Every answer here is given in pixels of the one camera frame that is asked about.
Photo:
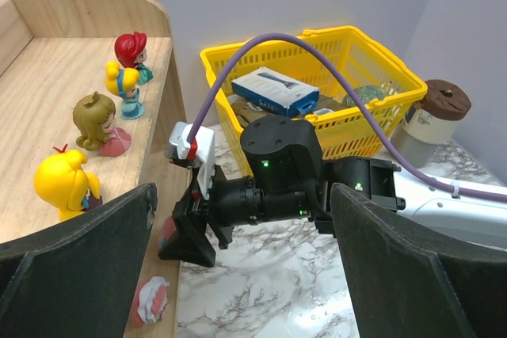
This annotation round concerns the wooden shelf unit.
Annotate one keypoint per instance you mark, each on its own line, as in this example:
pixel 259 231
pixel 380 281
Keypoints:
pixel 89 93

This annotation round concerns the brown hat duck toy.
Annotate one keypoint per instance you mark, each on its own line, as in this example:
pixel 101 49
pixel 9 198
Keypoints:
pixel 95 118

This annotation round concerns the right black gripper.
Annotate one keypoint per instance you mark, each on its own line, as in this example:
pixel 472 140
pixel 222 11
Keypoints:
pixel 192 215

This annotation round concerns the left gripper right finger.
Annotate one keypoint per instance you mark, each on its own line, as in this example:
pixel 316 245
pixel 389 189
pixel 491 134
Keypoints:
pixel 406 280

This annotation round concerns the small pink cupcake toy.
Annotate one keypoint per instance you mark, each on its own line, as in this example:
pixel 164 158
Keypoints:
pixel 150 301

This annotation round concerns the pink flamingo toy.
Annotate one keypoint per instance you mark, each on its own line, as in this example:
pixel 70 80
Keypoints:
pixel 168 229

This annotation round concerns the blue white razor box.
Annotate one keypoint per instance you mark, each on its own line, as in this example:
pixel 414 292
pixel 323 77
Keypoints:
pixel 276 93

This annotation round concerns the yellow rubber duck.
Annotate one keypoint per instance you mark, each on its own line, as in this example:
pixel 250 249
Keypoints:
pixel 61 181

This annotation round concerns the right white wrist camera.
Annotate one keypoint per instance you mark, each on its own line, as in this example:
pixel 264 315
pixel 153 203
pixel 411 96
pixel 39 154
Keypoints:
pixel 198 154

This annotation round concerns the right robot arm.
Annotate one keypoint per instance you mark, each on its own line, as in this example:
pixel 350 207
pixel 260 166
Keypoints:
pixel 291 180

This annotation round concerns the brown paper package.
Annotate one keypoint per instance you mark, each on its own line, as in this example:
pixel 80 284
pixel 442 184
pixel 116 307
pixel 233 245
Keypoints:
pixel 247 112

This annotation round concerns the green round melon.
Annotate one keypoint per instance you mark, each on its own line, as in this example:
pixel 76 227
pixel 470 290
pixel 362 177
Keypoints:
pixel 366 93

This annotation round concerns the red haired mermaid toy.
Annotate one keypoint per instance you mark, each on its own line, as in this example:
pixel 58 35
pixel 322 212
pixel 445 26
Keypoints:
pixel 131 52

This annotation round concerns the yellow plastic basket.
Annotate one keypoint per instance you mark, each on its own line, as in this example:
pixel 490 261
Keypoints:
pixel 360 59

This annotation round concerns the grey cup brown lid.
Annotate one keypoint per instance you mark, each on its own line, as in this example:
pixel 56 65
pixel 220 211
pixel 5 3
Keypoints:
pixel 430 122

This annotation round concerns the yellow blue duck toy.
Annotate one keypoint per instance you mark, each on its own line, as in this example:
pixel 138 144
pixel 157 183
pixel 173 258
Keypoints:
pixel 123 83

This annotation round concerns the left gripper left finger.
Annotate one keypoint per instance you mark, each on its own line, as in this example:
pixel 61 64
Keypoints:
pixel 78 277

